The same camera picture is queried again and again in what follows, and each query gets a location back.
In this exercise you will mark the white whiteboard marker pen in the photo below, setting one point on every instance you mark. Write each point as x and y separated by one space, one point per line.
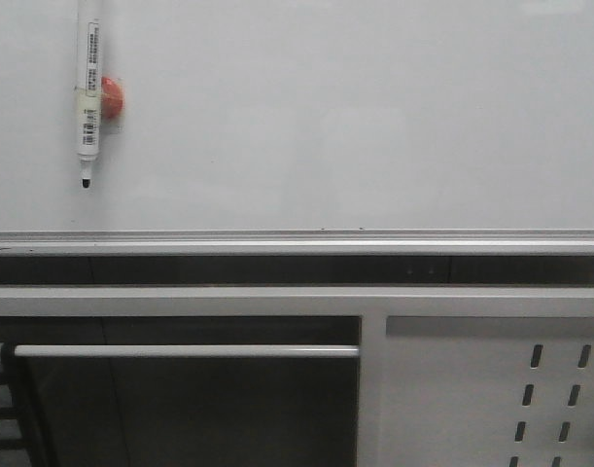
88 90

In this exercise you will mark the white horizontal bar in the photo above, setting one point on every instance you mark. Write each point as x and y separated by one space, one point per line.
187 351

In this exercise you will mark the white perforated metal panel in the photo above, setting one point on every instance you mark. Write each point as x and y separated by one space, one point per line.
479 391

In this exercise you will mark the black rack at lower left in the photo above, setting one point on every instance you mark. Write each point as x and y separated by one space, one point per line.
21 442

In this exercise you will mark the red round magnet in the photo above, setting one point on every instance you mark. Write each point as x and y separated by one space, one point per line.
112 98

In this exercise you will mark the white metal stand frame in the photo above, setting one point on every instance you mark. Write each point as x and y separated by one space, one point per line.
373 304

